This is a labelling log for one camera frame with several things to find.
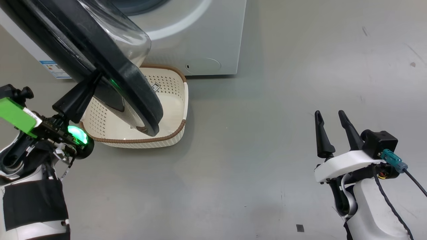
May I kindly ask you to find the round washer filter cover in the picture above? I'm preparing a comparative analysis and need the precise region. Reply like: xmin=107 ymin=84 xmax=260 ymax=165
xmin=184 ymin=58 xmax=222 ymax=74

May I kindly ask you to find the white front-load washing machine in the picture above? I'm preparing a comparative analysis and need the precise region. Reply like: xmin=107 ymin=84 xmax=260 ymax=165
xmin=0 ymin=0 xmax=247 ymax=79

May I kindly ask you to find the white perforated laundry basket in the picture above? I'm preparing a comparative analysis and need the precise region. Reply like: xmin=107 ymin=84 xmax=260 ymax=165
xmin=79 ymin=64 xmax=189 ymax=149

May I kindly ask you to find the teal connector right camera cable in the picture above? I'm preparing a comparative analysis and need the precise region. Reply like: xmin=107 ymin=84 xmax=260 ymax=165
xmin=372 ymin=149 xmax=427 ymax=240

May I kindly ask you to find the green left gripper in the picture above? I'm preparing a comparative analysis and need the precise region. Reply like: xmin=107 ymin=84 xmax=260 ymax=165
xmin=0 ymin=72 xmax=102 ymax=160

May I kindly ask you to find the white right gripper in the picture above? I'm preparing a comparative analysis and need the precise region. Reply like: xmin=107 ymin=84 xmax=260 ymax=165
xmin=314 ymin=110 xmax=387 ymax=184

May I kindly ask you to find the round black glass washer door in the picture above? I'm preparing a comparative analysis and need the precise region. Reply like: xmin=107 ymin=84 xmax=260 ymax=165
xmin=0 ymin=0 xmax=164 ymax=137

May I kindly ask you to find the blue energy label sticker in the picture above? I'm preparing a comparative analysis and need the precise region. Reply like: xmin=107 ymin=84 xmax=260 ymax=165
xmin=39 ymin=60 xmax=72 ymax=79

